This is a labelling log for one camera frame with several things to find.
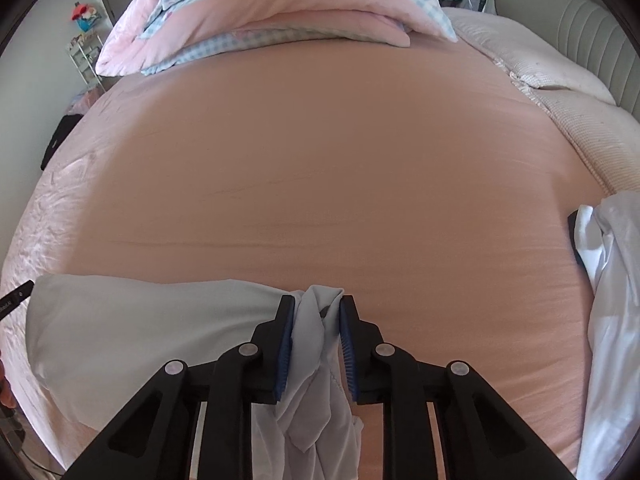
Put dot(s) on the grey-green padded headboard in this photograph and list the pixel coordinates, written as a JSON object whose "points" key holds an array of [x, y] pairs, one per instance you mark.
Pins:
{"points": [[590, 25]]}

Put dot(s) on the red and blue plush doll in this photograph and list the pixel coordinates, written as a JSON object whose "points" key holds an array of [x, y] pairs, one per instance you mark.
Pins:
{"points": [[85, 17]]}

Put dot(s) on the white shelf rack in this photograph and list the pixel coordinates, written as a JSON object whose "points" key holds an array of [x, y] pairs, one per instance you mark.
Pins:
{"points": [[87, 60]]}

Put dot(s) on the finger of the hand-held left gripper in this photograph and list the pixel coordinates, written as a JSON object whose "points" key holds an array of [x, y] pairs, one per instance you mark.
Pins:
{"points": [[12, 300]]}

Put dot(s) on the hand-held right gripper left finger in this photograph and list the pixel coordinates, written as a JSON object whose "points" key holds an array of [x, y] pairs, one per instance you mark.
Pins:
{"points": [[286, 355]]}

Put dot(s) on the white shirt with navy trim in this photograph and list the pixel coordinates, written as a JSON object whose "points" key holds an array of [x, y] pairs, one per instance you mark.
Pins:
{"points": [[125, 335]]}

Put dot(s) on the pink fluffy item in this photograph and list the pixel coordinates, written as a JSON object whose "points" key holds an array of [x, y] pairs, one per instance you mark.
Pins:
{"points": [[82, 102]]}

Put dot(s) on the bed with pink sheet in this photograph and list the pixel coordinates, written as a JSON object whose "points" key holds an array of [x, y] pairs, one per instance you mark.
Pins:
{"points": [[325, 160]]}

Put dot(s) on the black bag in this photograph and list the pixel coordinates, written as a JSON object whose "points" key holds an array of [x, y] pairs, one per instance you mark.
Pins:
{"points": [[57, 140]]}

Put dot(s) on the pink gingham folded comforter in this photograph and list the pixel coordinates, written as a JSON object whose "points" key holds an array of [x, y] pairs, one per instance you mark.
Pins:
{"points": [[300, 5]]}

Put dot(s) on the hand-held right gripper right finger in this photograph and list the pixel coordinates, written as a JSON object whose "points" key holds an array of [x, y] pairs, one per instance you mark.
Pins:
{"points": [[347, 355]]}

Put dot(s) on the cream textured blanket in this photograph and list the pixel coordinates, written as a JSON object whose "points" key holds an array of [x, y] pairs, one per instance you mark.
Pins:
{"points": [[550, 75]]}

